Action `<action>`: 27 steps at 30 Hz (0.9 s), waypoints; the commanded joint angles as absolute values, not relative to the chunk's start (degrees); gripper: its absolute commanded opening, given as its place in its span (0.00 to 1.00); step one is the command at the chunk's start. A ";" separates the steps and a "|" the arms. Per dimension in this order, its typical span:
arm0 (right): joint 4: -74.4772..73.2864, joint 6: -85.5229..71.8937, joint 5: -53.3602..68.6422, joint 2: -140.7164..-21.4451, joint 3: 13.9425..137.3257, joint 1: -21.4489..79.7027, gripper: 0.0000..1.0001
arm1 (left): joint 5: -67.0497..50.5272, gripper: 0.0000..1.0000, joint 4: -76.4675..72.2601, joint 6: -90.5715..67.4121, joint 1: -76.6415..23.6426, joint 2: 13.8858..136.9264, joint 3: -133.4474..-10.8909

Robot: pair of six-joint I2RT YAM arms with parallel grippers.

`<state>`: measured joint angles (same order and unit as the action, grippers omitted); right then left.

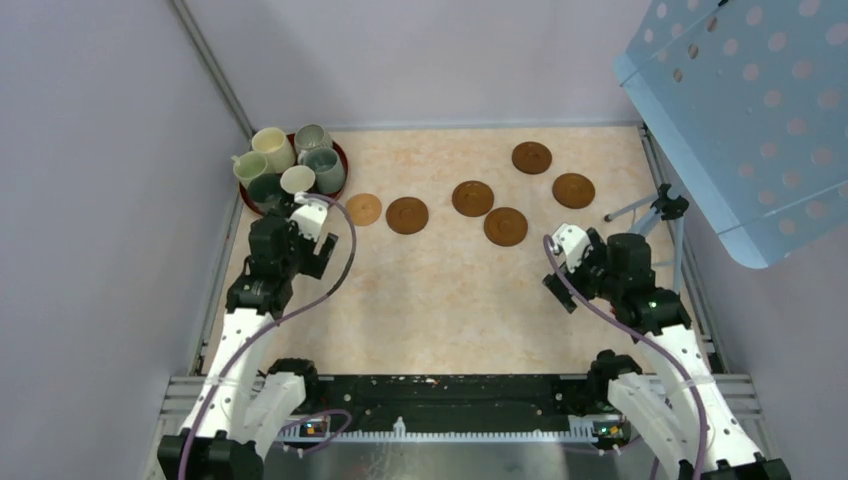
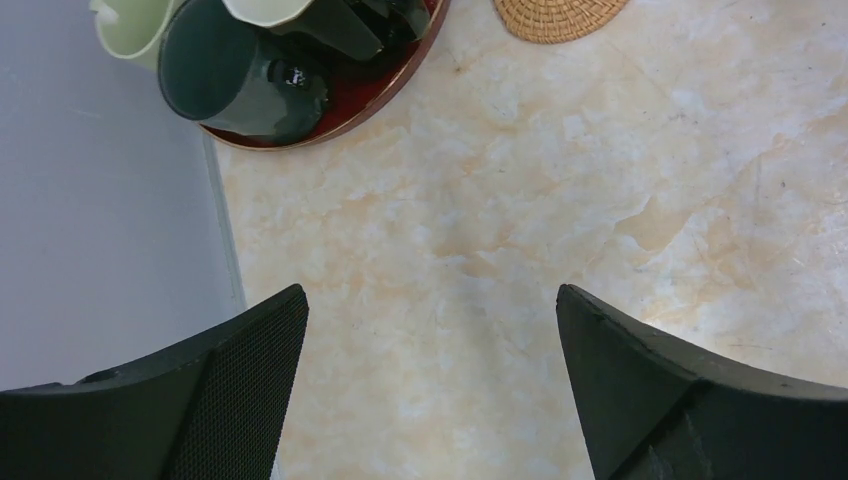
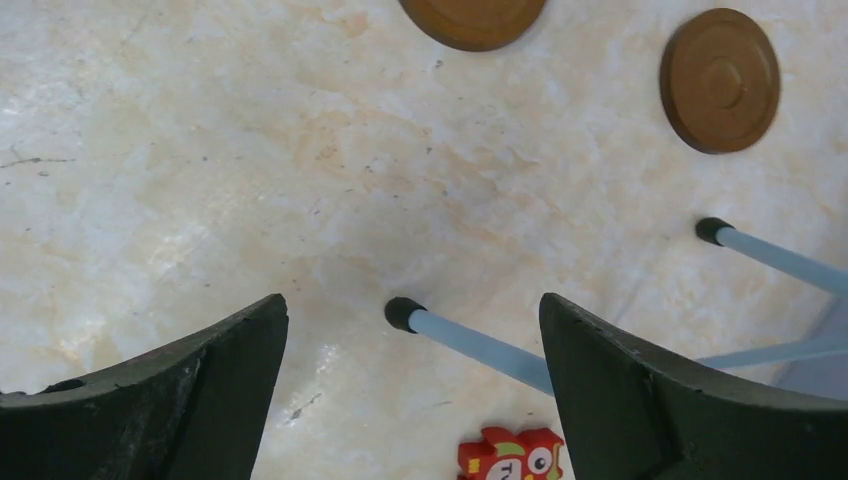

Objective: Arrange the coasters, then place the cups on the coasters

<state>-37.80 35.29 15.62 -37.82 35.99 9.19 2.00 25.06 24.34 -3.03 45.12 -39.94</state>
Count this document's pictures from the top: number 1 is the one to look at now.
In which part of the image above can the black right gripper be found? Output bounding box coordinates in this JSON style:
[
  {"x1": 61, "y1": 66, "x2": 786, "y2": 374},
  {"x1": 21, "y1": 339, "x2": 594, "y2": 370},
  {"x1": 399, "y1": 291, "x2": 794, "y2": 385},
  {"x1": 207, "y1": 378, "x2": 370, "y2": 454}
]
[{"x1": 542, "y1": 234, "x2": 621, "y2": 313}]

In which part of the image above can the small white cup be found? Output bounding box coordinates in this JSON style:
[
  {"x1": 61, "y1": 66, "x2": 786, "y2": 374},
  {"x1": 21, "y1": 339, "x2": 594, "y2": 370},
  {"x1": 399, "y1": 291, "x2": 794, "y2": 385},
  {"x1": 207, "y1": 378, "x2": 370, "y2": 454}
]
[{"x1": 279, "y1": 165, "x2": 316, "y2": 196}]

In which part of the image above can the light brown wooden coaster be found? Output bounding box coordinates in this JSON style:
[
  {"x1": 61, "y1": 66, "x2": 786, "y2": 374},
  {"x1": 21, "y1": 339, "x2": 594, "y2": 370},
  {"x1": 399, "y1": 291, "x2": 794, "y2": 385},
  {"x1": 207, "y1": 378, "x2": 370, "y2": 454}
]
[{"x1": 346, "y1": 193, "x2": 382, "y2": 227}]

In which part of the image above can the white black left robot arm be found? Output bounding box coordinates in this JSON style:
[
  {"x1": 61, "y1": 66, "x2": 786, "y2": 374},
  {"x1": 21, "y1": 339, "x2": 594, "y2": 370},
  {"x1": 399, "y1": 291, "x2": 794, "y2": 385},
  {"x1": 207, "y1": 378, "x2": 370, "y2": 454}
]
[{"x1": 156, "y1": 205, "x2": 338, "y2": 479}]

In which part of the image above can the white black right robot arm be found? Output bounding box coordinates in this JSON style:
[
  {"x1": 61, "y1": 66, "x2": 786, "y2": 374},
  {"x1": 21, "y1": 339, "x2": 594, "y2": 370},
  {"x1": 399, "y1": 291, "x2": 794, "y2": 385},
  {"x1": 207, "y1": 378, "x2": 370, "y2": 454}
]
[{"x1": 543, "y1": 224, "x2": 791, "y2": 479}]

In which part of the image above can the cream ceramic cup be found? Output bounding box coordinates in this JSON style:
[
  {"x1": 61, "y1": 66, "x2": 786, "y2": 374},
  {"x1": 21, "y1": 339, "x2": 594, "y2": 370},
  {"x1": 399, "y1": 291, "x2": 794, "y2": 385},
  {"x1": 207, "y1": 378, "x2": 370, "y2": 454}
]
[{"x1": 251, "y1": 127, "x2": 297, "y2": 174}]

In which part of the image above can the grey ribbed cup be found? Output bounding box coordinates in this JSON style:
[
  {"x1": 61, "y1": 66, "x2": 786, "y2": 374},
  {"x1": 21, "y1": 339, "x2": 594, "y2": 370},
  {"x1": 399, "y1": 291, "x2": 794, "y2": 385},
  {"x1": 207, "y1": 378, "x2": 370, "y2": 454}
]
[{"x1": 293, "y1": 124, "x2": 333, "y2": 155}]

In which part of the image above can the dark green mug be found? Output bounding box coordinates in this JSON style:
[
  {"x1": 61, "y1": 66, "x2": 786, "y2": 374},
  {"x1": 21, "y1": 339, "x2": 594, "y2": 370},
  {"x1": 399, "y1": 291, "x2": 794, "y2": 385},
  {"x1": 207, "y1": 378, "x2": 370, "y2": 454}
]
[{"x1": 246, "y1": 173, "x2": 292, "y2": 215}]

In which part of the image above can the dark red round tray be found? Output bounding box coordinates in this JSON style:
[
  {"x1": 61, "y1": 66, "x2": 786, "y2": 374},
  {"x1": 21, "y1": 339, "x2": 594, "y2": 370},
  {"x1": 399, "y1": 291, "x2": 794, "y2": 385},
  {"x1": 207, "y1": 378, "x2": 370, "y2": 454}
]
[{"x1": 238, "y1": 142, "x2": 350, "y2": 216}]

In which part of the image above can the grey green mug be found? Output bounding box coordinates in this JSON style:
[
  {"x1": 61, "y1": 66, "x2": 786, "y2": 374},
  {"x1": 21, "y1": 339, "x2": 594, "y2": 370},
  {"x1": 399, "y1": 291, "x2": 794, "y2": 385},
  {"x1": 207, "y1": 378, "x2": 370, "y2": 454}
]
[{"x1": 298, "y1": 147, "x2": 347, "y2": 195}]

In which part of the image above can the pale green mug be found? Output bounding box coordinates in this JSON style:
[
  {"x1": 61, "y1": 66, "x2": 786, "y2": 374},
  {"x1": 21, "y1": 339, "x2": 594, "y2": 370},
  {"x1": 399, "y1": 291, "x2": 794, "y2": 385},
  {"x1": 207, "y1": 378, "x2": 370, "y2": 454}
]
[{"x1": 231, "y1": 151, "x2": 271, "y2": 189}]

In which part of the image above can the grey tripod stand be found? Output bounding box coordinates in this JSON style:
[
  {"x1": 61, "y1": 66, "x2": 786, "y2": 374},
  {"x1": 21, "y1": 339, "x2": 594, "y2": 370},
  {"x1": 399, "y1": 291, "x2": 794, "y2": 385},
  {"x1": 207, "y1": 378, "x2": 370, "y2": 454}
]
[{"x1": 603, "y1": 183, "x2": 690, "y2": 293}]

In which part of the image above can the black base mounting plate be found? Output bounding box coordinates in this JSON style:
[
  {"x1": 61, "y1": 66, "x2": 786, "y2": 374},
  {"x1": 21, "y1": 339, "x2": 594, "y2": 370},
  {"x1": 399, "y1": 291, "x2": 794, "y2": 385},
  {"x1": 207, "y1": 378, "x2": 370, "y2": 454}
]
[{"x1": 295, "y1": 374, "x2": 613, "y2": 433}]

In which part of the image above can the blue perforated metal panel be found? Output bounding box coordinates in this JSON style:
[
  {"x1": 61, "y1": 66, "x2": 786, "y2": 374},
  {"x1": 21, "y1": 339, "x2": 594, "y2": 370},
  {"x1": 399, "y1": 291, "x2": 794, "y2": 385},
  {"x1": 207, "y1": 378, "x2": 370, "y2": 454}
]
[{"x1": 614, "y1": 0, "x2": 847, "y2": 269}]

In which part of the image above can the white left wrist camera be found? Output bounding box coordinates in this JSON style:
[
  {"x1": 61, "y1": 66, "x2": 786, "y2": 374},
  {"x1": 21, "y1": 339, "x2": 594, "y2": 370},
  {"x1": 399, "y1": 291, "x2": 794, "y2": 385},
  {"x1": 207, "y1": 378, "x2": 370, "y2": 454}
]
[{"x1": 289, "y1": 192, "x2": 330, "y2": 241}]

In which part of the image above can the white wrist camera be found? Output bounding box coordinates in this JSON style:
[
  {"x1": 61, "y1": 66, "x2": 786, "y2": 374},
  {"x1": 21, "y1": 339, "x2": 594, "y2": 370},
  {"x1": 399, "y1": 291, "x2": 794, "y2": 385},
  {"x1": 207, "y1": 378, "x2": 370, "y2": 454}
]
[
  {"x1": 289, "y1": 192, "x2": 330, "y2": 241},
  {"x1": 549, "y1": 223, "x2": 591, "y2": 272}
]

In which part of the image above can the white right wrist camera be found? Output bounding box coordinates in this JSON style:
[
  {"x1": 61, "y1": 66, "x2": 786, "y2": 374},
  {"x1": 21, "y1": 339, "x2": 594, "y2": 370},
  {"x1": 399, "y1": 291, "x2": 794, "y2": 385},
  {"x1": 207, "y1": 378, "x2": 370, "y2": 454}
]
[{"x1": 549, "y1": 223, "x2": 591, "y2": 272}]

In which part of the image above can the aluminium frame rail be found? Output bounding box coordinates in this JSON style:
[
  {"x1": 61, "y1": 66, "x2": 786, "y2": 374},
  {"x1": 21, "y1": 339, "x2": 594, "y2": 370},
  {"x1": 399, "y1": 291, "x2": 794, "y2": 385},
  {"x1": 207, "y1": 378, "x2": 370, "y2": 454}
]
[{"x1": 142, "y1": 370, "x2": 783, "y2": 480}]

